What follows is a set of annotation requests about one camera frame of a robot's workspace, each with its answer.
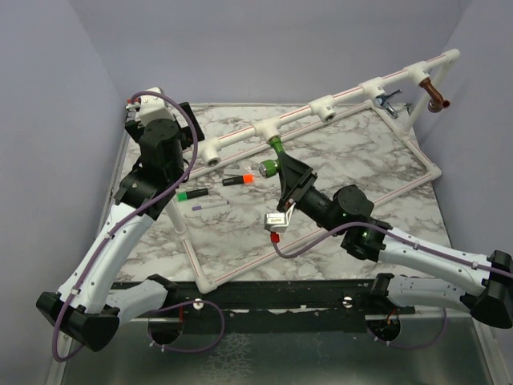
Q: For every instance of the green capped black marker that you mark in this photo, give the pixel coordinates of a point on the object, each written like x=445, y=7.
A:
x=192, y=194

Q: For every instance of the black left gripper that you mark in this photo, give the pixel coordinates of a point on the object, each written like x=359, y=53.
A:
x=191, y=121

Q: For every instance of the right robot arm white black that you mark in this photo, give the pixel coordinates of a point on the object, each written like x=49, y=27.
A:
x=483, y=282

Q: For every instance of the orange capped black marker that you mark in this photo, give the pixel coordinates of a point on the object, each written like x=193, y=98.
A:
x=237, y=180

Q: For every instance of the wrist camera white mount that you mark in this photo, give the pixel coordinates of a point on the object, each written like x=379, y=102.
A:
x=151, y=108
x=277, y=223

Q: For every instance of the green water faucet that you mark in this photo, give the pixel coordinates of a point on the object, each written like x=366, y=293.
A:
x=269, y=168

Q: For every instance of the grey metal faucet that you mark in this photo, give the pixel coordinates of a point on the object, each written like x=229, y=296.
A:
x=382, y=101

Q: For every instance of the white pvc pipe frame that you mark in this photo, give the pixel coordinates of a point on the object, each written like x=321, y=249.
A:
x=344, y=138

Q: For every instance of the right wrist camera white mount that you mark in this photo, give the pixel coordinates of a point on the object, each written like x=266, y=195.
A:
x=277, y=223

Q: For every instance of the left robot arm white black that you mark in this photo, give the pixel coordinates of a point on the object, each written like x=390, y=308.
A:
x=85, y=307

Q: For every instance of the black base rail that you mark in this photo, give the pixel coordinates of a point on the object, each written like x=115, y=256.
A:
x=259, y=307

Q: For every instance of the clear plastic bag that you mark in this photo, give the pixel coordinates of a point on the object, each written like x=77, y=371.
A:
x=242, y=168

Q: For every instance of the brown copper faucet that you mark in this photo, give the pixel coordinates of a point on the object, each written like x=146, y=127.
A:
x=437, y=102

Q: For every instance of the purple capped white pen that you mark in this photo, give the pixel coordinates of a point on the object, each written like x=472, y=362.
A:
x=210, y=205

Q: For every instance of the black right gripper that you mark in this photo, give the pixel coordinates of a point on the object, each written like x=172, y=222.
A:
x=296, y=179

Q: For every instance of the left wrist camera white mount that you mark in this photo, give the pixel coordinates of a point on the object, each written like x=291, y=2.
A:
x=151, y=108

